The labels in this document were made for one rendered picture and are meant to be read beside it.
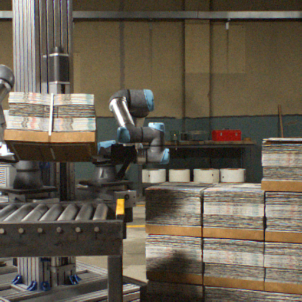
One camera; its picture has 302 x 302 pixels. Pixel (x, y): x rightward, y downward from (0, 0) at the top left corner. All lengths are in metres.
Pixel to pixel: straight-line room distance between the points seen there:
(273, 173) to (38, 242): 1.14
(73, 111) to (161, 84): 6.92
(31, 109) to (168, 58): 7.01
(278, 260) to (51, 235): 1.12
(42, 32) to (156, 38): 6.28
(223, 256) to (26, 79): 1.45
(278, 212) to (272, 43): 7.21
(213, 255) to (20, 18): 1.69
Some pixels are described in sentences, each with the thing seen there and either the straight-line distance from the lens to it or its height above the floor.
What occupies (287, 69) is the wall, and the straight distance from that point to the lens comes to 9.74.
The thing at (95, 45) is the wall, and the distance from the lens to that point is 9.42.
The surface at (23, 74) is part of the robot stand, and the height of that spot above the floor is 1.43.
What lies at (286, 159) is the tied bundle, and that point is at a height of 0.98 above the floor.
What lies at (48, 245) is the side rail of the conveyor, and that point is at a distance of 2.03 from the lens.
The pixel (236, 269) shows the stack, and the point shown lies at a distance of 2.74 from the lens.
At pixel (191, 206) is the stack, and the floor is 0.75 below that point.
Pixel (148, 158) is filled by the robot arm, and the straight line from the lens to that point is 2.61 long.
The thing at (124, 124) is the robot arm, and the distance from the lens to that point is 2.64.
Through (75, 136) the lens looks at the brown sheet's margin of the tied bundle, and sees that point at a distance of 2.44.
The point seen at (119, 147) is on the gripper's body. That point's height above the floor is 1.03.
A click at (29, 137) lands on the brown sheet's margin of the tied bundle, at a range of 2.46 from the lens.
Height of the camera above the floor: 1.13
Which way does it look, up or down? 3 degrees down
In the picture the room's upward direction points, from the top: straight up
